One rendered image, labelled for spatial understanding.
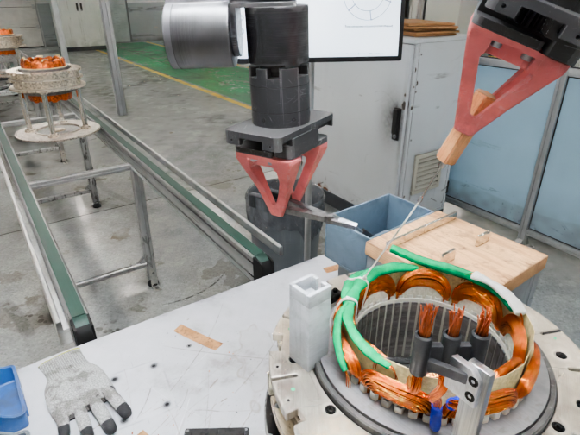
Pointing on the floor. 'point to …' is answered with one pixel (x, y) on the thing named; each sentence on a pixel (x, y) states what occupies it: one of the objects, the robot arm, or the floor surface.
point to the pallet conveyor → (64, 310)
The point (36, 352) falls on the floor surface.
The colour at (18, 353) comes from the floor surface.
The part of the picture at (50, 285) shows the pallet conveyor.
